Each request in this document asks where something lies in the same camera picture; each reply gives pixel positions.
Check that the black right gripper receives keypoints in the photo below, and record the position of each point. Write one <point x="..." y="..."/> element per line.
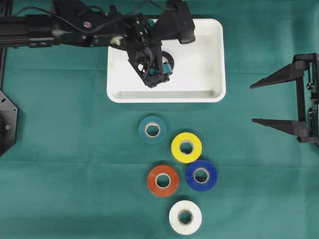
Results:
<point x="305" y="71"/>

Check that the white plastic tray case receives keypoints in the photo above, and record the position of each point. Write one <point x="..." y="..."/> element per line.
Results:
<point x="198" y="75"/>

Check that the green table cloth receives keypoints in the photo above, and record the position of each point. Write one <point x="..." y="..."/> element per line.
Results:
<point x="79" y="169"/>

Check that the red tape roll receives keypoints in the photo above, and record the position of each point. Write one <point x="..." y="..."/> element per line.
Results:
<point x="168" y="190"/>

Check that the teal tape roll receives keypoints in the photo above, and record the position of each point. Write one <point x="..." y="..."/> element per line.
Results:
<point x="152" y="121"/>

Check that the yellow tape roll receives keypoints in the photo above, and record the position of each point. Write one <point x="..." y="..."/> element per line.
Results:
<point x="193" y="140"/>

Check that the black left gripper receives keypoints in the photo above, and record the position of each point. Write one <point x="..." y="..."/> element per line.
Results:
<point x="144" y="53"/>

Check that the white tape roll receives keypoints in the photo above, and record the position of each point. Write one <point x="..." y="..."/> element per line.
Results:
<point x="185" y="228"/>

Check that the black tape roll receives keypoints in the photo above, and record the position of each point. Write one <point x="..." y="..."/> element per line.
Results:
<point x="166" y="57"/>

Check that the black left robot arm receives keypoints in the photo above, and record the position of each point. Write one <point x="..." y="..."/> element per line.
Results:
<point x="72" y="22"/>

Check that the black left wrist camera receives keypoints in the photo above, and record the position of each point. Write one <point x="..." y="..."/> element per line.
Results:
<point x="175" y="23"/>

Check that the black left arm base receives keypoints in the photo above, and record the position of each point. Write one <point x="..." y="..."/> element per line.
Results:
<point x="8" y="123"/>

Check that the blue tape roll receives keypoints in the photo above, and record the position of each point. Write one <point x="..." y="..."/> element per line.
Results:
<point x="210" y="170"/>

